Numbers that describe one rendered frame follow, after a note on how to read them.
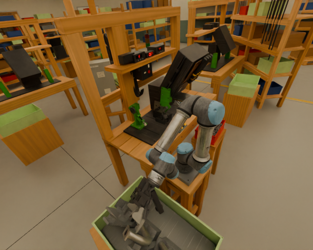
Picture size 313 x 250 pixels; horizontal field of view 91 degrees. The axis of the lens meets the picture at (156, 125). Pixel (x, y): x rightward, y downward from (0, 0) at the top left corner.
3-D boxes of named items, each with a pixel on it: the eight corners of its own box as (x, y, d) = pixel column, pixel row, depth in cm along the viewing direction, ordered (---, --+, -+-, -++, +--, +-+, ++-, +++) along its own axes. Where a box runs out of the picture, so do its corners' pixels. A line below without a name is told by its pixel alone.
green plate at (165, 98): (172, 106, 172) (174, 87, 164) (168, 107, 166) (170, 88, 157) (163, 103, 178) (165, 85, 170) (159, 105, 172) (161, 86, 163)
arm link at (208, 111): (195, 158, 119) (204, 93, 88) (212, 169, 110) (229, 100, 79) (185, 166, 113) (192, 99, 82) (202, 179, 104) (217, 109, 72)
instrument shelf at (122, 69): (176, 51, 189) (176, 47, 187) (122, 74, 135) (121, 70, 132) (160, 50, 202) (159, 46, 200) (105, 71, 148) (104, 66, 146)
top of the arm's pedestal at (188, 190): (210, 169, 130) (211, 166, 128) (189, 197, 113) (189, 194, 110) (180, 152, 149) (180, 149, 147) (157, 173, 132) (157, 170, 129)
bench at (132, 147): (208, 140, 272) (216, 95, 219) (158, 213, 182) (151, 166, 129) (175, 128, 308) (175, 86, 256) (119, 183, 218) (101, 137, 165)
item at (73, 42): (179, 88, 251) (180, 15, 192) (107, 140, 161) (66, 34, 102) (175, 87, 255) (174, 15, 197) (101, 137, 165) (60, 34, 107)
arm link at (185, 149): (183, 150, 127) (184, 138, 119) (196, 158, 119) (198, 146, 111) (173, 157, 121) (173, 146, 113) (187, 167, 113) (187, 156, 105)
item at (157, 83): (174, 102, 209) (174, 78, 189) (161, 112, 191) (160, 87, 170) (163, 99, 219) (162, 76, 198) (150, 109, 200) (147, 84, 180)
